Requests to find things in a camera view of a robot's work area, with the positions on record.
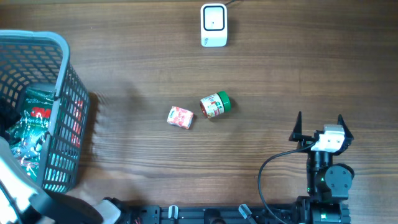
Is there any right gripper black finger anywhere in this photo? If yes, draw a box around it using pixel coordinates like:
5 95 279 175
289 111 315 142
338 114 354 140

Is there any green lid jar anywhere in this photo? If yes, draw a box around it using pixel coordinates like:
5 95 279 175
200 91 232 119

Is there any red white tissue packet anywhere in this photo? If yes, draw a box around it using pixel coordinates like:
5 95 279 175
167 106 194 129

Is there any green 3M glove packet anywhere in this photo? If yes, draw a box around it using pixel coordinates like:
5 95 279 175
8 88 53 181

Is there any red snack stick packet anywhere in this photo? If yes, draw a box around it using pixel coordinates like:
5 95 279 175
71 100 83 147

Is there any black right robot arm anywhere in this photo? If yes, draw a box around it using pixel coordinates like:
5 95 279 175
289 113 354 224

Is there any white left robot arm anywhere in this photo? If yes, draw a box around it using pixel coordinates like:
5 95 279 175
1 99 123 223

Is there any white barcode scanner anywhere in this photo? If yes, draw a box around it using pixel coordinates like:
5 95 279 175
200 3 228 47

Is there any grey plastic mesh basket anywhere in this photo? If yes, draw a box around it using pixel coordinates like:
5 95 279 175
1 30 90 193

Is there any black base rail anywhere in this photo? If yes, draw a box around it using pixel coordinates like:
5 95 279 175
128 204 307 224

